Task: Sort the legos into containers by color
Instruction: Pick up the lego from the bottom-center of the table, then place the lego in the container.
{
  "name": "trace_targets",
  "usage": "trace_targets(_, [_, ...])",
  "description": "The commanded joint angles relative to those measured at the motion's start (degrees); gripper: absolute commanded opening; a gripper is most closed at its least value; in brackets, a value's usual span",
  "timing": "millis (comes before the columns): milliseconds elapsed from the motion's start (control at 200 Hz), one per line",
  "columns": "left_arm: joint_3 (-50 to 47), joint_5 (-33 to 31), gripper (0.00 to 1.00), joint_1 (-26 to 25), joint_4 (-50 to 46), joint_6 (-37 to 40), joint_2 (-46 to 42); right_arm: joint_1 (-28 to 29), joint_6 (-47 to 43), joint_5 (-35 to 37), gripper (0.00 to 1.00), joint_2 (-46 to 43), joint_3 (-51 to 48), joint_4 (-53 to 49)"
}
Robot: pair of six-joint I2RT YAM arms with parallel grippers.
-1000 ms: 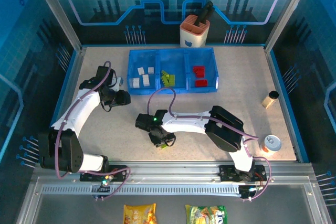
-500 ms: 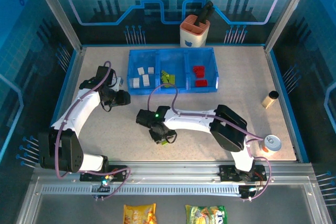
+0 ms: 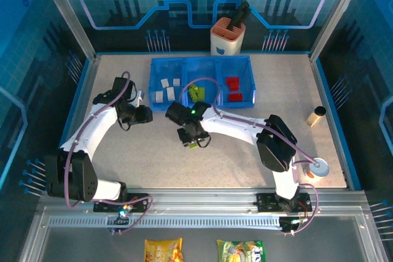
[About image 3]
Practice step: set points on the white long lego brick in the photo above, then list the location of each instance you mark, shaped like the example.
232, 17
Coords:
170, 93

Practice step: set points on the red long lego brick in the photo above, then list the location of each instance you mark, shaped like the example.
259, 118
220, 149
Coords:
235, 97
232, 80

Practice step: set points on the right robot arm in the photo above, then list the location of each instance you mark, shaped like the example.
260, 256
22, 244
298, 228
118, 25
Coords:
233, 127

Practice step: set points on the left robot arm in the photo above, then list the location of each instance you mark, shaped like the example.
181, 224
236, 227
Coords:
89, 130

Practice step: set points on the blue three-compartment bin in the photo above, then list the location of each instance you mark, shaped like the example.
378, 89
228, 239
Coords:
199, 65

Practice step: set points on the white knife block pink top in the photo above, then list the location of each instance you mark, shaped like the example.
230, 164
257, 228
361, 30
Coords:
225, 44

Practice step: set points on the yellow snack bag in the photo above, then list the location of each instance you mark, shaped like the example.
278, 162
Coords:
163, 250

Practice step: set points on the green snack bag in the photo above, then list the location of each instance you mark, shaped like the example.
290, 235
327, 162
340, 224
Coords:
241, 251

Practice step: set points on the wooden cylinder black lid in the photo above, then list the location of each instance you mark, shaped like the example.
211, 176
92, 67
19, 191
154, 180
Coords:
315, 117

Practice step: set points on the white lidded cup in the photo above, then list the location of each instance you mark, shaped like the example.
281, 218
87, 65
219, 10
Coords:
320, 167

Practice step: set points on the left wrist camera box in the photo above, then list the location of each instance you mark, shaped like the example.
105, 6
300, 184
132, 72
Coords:
139, 95

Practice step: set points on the aluminium front rail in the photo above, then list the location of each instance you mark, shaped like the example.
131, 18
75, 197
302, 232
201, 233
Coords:
199, 197

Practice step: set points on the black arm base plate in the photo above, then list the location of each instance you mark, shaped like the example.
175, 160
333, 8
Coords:
267, 202
138, 202

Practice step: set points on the aluminium frame post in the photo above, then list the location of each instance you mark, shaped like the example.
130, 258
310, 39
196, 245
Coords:
336, 13
70, 16

